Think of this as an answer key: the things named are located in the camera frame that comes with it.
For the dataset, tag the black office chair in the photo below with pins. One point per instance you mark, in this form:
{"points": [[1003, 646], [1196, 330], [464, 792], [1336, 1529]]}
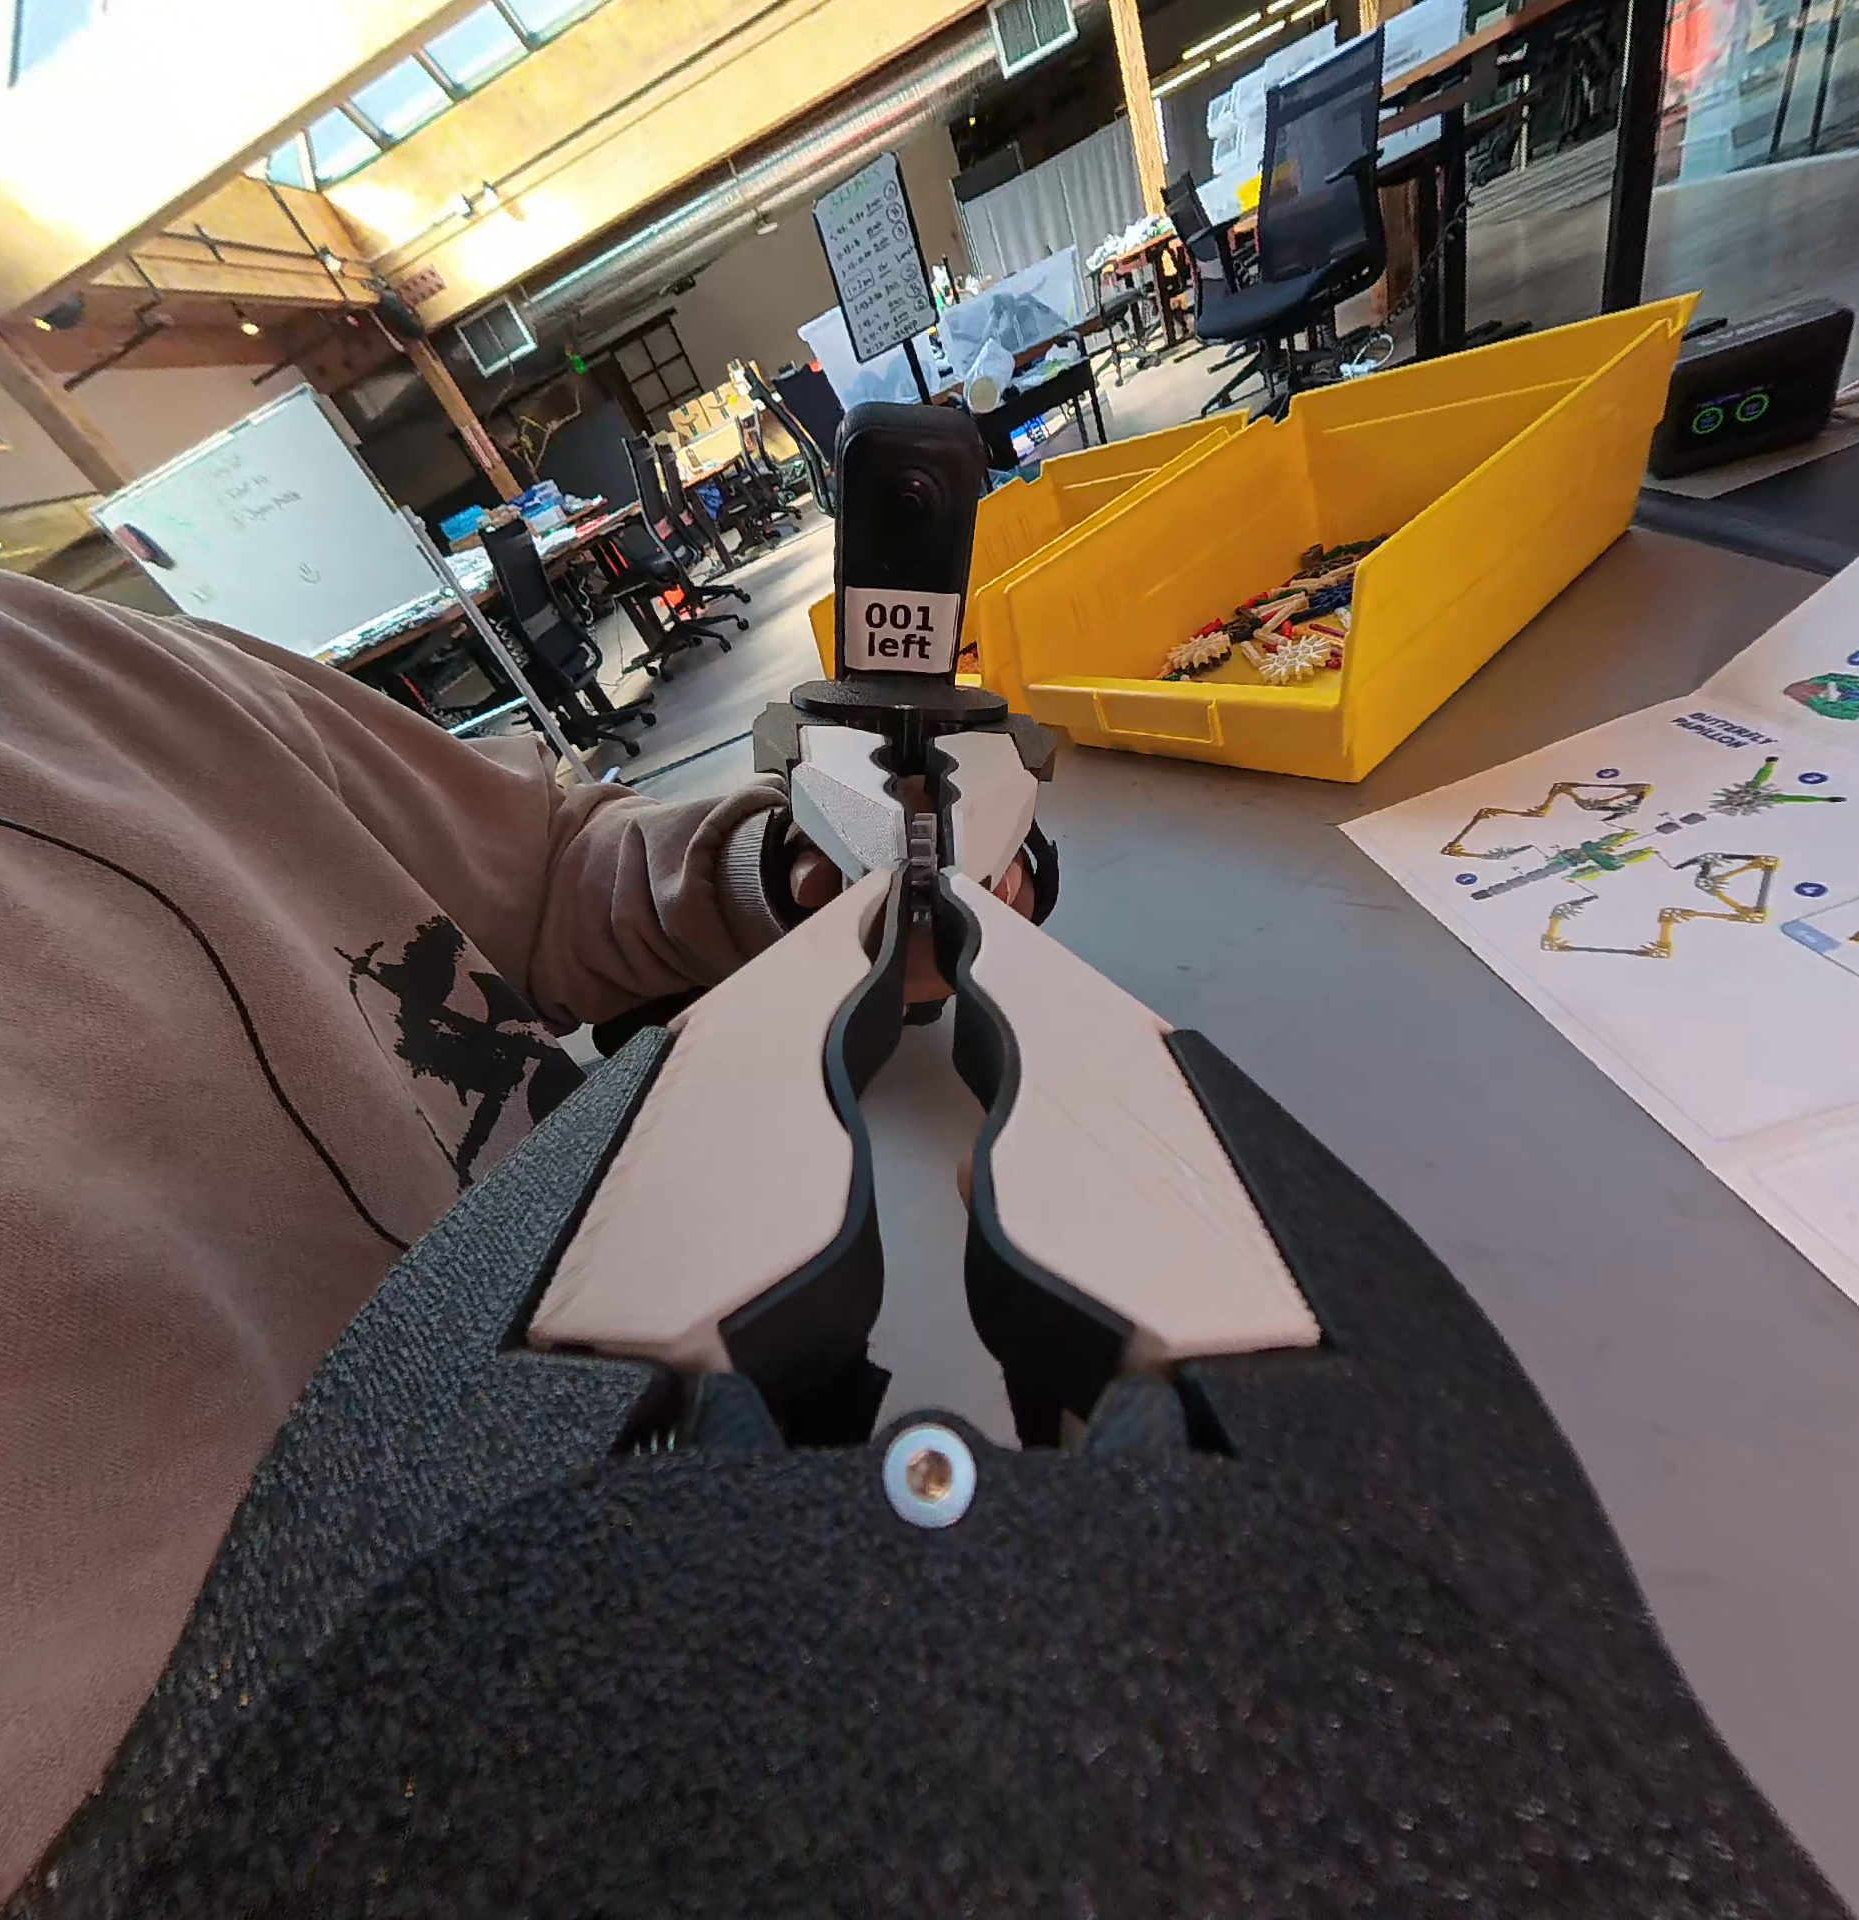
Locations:
{"points": [[1304, 195], [547, 646], [674, 570]]}

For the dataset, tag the black device green lights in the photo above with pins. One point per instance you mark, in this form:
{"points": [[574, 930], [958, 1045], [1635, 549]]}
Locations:
{"points": [[1747, 390]]}

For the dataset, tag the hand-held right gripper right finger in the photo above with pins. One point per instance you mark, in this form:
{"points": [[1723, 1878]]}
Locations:
{"points": [[1154, 1184]]}

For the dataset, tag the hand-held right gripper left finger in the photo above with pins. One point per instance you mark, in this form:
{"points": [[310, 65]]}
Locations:
{"points": [[703, 1184]]}

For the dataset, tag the yellow parts bin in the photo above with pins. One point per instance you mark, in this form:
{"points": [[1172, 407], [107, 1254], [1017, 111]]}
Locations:
{"points": [[1048, 496], [1468, 602]]}

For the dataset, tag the black-framed sign board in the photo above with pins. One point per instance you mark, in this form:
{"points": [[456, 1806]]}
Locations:
{"points": [[873, 256]]}

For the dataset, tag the wooden top background desk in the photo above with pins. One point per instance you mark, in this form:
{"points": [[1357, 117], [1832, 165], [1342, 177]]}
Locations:
{"points": [[1468, 91]]}

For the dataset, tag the pile of toy parts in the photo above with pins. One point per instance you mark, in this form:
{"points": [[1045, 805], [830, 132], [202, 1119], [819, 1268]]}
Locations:
{"points": [[1273, 623]]}

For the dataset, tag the person's left forearm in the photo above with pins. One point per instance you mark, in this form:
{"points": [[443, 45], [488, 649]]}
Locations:
{"points": [[646, 902]]}

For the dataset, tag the grey desk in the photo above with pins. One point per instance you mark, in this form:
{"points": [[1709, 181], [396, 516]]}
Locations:
{"points": [[1393, 1127]]}

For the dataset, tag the white ceiling vent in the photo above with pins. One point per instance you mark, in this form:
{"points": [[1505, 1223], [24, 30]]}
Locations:
{"points": [[1032, 34], [495, 338]]}

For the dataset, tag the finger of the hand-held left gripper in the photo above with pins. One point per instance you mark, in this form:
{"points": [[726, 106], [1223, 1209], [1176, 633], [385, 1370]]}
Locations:
{"points": [[997, 809], [846, 802]]}

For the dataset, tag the white instruction sheet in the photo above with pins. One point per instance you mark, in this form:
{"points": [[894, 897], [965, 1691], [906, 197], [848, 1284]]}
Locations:
{"points": [[1692, 932]]}

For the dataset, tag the white whiteboard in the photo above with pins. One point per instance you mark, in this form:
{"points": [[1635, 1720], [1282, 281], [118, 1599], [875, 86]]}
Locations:
{"points": [[270, 526]]}

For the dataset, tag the grey toy connector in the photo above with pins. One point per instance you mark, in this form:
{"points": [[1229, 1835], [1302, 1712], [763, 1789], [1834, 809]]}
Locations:
{"points": [[919, 856]]}

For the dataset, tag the cluttered background desk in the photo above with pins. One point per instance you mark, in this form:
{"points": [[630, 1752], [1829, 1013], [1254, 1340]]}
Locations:
{"points": [[1017, 331]]}

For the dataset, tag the person's left hand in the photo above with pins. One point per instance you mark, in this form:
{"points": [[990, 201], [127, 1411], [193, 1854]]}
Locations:
{"points": [[817, 882]]}

